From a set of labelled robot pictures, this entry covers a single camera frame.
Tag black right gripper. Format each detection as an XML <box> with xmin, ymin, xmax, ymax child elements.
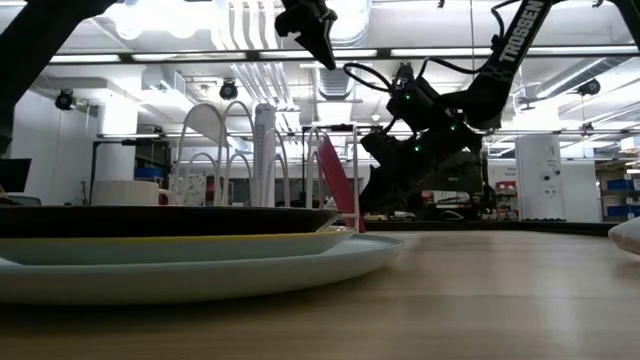
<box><xmin>358</xmin><ymin>118</ymin><xmax>485</xmax><ymax>217</ymax></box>

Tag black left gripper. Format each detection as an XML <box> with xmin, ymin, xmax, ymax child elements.
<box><xmin>273</xmin><ymin>0</ymin><xmax>340</xmax><ymax>72</ymax></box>

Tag pink plate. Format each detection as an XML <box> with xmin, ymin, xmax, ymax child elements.
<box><xmin>316</xmin><ymin>132</ymin><xmax>367</xmax><ymax>234</ymax></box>

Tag light blue plate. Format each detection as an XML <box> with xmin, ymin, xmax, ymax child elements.
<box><xmin>0</xmin><ymin>233</ymin><xmax>406</xmax><ymax>307</ymax></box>

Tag dark brown plate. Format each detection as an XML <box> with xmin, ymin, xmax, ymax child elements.
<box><xmin>0</xmin><ymin>204</ymin><xmax>341</xmax><ymax>240</ymax></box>

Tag yellow plate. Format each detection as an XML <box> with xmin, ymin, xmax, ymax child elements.
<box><xmin>0</xmin><ymin>226</ymin><xmax>357</xmax><ymax>268</ymax></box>

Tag black computer monitor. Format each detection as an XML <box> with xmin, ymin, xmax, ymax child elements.
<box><xmin>447</xmin><ymin>148</ymin><xmax>485</xmax><ymax>197</ymax></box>

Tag black ceiling spotlight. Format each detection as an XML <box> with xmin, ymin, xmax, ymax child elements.
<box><xmin>576</xmin><ymin>78</ymin><xmax>602</xmax><ymax>98</ymax></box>
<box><xmin>218</xmin><ymin>78</ymin><xmax>240</xmax><ymax>102</ymax></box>
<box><xmin>53</xmin><ymin>88</ymin><xmax>77</xmax><ymax>112</ymax></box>

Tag white tower fan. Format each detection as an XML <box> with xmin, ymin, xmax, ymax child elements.
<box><xmin>252</xmin><ymin>102</ymin><xmax>278</xmax><ymax>209</ymax></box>

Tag white pillar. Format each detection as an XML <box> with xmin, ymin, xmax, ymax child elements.
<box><xmin>514</xmin><ymin>134</ymin><xmax>567</xmax><ymax>223</ymax></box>

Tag blue storage bins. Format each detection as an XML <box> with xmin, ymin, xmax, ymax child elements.
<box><xmin>605</xmin><ymin>176</ymin><xmax>640</xmax><ymax>222</ymax></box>

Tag white striped towel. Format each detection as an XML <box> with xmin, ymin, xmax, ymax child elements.
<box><xmin>607</xmin><ymin>216</ymin><xmax>640</xmax><ymax>257</ymax></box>

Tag white mug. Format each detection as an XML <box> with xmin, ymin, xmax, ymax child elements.
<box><xmin>91</xmin><ymin>179</ymin><xmax>172</xmax><ymax>207</ymax></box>

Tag small black monitor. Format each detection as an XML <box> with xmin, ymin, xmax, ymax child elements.
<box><xmin>0</xmin><ymin>157</ymin><xmax>33</xmax><ymax>195</ymax></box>

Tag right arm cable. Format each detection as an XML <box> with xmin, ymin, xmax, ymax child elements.
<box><xmin>341</xmin><ymin>56</ymin><xmax>482</xmax><ymax>95</ymax></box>

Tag white wire dish rack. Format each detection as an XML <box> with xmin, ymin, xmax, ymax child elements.
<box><xmin>171</xmin><ymin>99</ymin><xmax>367</xmax><ymax>234</ymax></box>

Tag black desk frame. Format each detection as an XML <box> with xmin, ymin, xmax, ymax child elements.
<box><xmin>88</xmin><ymin>138</ymin><xmax>172</xmax><ymax>207</ymax></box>

